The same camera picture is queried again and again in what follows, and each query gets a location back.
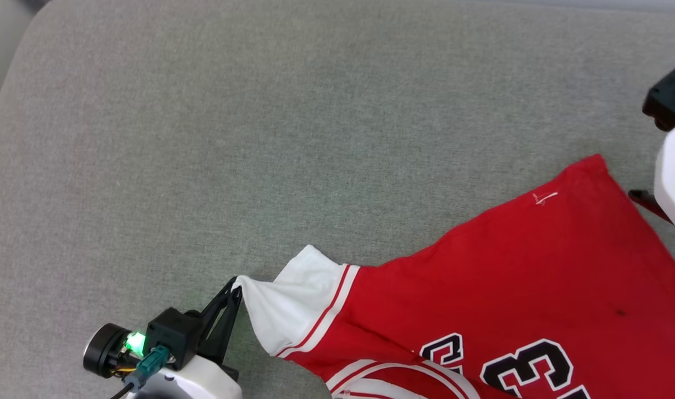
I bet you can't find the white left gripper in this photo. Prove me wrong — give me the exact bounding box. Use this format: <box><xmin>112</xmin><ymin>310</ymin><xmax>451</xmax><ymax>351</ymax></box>
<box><xmin>128</xmin><ymin>276</ymin><xmax>243</xmax><ymax>399</ymax></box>

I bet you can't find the red white basketball jersey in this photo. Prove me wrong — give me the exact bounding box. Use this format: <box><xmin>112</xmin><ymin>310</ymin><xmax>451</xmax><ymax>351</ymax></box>
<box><xmin>233</xmin><ymin>154</ymin><xmax>675</xmax><ymax>399</ymax></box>

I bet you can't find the grey fabric sofa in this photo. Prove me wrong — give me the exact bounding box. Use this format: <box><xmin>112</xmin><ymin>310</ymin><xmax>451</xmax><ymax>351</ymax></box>
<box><xmin>0</xmin><ymin>0</ymin><xmax>675</xmax><ymax>399</ymax></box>

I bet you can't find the black cable with teal plug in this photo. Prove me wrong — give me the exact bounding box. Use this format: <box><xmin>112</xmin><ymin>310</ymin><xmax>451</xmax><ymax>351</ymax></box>
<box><xmin>109</xmin><ymin>345</ymin><xmax>172</xmax><ymax>399</ymax></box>

